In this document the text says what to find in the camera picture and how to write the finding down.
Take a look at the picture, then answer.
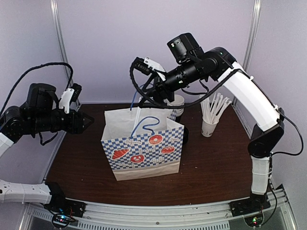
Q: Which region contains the stack of paper cups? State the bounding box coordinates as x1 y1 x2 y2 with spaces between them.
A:
166 94 185 123

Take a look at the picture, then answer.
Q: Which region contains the stack of black lids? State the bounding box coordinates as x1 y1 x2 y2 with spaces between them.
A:
183 127 189 145

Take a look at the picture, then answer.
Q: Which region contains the aluminium post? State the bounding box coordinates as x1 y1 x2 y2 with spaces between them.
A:
49 0 81 106
242 0 261 71

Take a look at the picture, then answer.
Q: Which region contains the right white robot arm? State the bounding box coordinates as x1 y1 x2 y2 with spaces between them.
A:
130 33 284 212

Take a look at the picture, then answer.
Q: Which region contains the white cup holding straws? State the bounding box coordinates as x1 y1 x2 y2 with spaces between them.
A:
201 116 219 137

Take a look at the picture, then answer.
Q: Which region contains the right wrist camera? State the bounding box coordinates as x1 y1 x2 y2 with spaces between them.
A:
132 57 166 81

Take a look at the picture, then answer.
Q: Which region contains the aluminium front rail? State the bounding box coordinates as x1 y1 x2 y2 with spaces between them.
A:
20 184 294 230

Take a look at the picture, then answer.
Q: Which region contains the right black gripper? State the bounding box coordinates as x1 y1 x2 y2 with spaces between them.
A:
139 57 204 108

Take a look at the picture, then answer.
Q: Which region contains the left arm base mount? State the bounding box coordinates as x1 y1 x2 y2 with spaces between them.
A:
45 182 86 218

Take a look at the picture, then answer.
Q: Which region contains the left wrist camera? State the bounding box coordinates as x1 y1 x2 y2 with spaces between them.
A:
59 83 82 114

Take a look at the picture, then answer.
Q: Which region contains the left aluminium post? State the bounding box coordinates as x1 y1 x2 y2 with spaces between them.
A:
49 0 81 106

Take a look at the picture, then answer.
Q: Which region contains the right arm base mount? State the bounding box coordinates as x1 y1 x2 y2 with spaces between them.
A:
229 191 271 217

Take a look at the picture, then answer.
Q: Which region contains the blue checkered paper bag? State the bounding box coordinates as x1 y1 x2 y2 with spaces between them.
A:
101 107 185 181

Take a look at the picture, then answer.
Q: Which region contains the right aluminium post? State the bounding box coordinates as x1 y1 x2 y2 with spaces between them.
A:
242 0 261 71

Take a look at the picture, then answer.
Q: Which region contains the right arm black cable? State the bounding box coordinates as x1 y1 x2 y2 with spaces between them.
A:
129 62 303 156

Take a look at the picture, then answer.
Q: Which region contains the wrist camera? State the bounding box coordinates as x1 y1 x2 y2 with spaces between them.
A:
59 83 82 114
132 57 166 81

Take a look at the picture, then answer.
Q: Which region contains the bundle of white straws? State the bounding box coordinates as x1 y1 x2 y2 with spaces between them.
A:
201 92 232 124

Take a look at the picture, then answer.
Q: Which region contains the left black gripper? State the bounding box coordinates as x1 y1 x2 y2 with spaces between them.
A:
31 107 94 134

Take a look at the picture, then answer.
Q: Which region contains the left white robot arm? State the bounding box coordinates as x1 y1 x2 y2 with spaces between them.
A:
0 83 94 213

